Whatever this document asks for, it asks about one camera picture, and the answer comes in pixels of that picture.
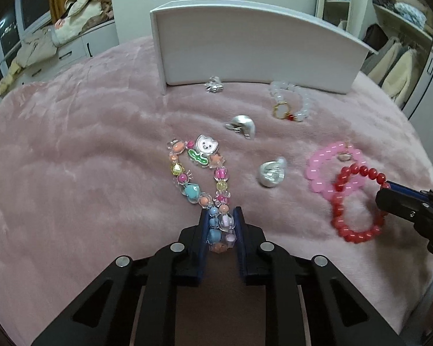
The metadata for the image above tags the colourful charm bead bracelet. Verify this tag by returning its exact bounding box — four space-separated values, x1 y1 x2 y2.
166 133 238 254

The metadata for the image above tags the red bead bracelet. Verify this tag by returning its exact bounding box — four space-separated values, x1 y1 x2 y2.
329 163 391 244

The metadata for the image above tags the pink bead bracelet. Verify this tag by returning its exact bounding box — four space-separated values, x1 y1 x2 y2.
305 140 369 202

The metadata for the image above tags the silver curved earring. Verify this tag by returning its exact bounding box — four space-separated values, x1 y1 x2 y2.
224 115 256 140

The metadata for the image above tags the white bead bracelet gold charm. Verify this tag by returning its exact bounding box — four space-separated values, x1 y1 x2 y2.
269 81 312 123

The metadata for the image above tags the small silver flower earring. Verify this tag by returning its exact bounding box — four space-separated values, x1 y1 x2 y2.
205 76 224 93

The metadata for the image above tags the white plastic storage bin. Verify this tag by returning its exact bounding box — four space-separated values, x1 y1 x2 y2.
150 0 372 94

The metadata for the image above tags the pink fluffy blanket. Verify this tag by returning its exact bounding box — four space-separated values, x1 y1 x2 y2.
0 35 433 346

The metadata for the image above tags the open wardrobe with clothes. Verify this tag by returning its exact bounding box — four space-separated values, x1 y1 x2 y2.
316 0 433 117

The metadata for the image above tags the white drawer cabinet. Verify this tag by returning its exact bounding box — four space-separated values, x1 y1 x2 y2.
1 20 119 97

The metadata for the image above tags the pile of beige clothes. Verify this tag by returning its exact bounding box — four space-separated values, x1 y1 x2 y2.
0 0 114 96

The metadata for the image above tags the window with white frame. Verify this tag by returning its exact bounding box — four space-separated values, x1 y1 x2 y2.
0 0 51 80

